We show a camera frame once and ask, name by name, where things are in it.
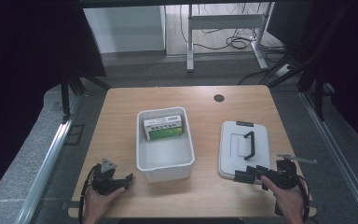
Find aluminium floor rail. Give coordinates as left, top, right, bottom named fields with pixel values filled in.
left=14, top=92, right=82, bottom=224
left=299, top=91, right=358, bottom=224

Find black tripod stand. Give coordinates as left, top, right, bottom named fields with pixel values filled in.
left=266, top=46, right=337, bottom=122
left=59, top=65, right=112, bottom=123

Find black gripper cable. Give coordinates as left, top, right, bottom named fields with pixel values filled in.
left=77, top=163, right=102, bottom=224
left=274, top=175, right=311, bottom=223

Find green and white box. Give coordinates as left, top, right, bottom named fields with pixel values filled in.
left=143, top=114, right=185, bottom=142

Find black cables on floor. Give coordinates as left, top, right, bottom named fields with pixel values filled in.
left=178, top=3, right=288, bottom=86

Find person's right hand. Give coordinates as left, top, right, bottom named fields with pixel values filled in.
left=260, top=175, right=306, bottom=224

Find white cabinet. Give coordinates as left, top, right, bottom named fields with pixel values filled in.
left=83, top=5, right=167, bottom=54

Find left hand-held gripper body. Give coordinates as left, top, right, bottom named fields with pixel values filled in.
left=90, top=158, right=126, bottom=196

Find black curtain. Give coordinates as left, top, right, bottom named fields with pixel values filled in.
left=266, top=0, right=358, bottom=156
left=0, top=0, right=108, bottom=209

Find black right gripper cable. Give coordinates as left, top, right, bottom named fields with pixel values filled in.
left=274, top=175, right=311, bottom=223

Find person's left hand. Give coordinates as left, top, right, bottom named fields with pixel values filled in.
left=82, top=186, right=127, bottom=224

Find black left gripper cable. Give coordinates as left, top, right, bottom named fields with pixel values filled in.
left=77, top=163, right=102, bottom=224

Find white plastic bin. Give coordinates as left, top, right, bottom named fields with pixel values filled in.
left=135, top=106, right=196, bottom=184

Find white metal desk frame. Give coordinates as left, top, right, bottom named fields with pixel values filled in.
left=186, top=2, right=276, bottom=73

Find white lid with black handle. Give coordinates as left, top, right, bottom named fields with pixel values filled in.
left=217, top=119, right=272, bottom=185

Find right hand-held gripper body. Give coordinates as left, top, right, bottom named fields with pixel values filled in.
left=260, top=154, right=318, bottom=191

